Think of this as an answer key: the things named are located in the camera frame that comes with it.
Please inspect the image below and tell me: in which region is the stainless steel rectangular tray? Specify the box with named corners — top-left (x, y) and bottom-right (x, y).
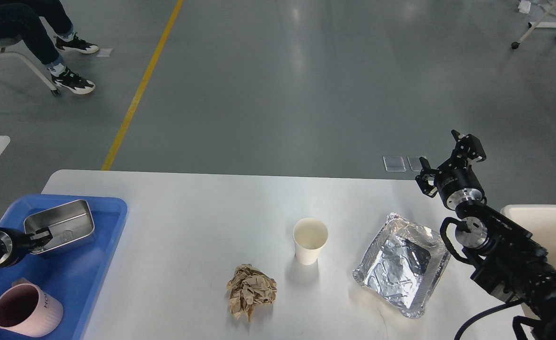
top-left (24, 199), bottom-right (97, 257)

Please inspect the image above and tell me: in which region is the pink ribbed mug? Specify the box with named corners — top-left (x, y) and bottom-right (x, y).
top-left (0, 278), bottom-right (64, 338)

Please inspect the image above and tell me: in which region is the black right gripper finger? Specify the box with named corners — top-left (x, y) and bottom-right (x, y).
top-left (448, 129), bottom-right (487, 170)
top-left (415, 157), bottom-right (438, 198)

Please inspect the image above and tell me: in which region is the clear floor plate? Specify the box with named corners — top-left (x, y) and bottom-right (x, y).
top-left (407, 155), bottom-right (431, 172)
top-left (382, 155), bottom-right (407, 172)

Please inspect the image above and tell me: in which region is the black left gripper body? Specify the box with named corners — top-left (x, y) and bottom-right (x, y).
top-left (0, 228), bottom-right (31, 268)

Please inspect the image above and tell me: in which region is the white plastic bin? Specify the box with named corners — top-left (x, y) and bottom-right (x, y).
top-left (501, 204), bottom-right (556, 269)

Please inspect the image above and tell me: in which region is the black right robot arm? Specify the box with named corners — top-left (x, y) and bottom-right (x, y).
top-left (415, 130), bottom-right (556, 340)

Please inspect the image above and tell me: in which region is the white paper scrap on floor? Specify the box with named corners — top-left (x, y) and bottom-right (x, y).
top-left (95, 48), bottom-right (113, 58)

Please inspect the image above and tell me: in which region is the white paper cup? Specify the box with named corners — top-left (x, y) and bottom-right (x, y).
top-left (292, 217), bottom-right (329, 265)

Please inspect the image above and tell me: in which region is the white office chair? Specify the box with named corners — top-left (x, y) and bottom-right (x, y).
top-left (0, 35), bottom-right (62, 97)

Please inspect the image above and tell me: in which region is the clear floor plate left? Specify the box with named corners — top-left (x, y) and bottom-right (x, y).
top-left (382, 155), bottom-right (407, 172)

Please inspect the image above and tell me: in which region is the aluminium foil tray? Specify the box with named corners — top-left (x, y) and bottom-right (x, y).
top-left (352, 212), bottom-right (451, 319)

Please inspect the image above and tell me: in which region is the seated person in black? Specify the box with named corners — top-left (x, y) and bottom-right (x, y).
top-left (0, 0), bottom-right (99, 95)

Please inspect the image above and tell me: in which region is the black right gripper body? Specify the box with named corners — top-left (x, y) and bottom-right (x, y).
top-left (434, 166), bottom-right (485, 211)

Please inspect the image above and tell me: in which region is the clear floor plate right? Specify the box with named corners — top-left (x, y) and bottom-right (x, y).
top-left (407, 155), bottom-right (431, 172)

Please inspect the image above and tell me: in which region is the blue plastic bin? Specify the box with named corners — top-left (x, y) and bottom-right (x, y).
top-left (0, 196), bottom-right (128, 340)

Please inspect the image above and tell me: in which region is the crumpled brown paper ball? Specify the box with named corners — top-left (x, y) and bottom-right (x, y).
top-left (226, 264), bottom-right (277, 323)

